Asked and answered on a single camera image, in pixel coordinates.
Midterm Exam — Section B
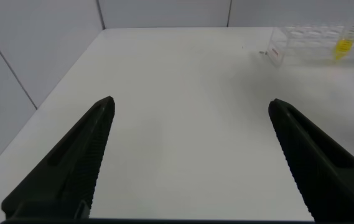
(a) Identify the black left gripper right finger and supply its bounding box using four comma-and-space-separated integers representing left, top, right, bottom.
268, 98, 354, 222

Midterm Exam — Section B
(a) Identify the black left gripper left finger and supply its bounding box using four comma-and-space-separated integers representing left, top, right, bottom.
1, 95, 116, 220

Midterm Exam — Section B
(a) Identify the clear plastic test tube rack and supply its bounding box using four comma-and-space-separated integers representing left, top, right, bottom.
266, 25, 354, 67

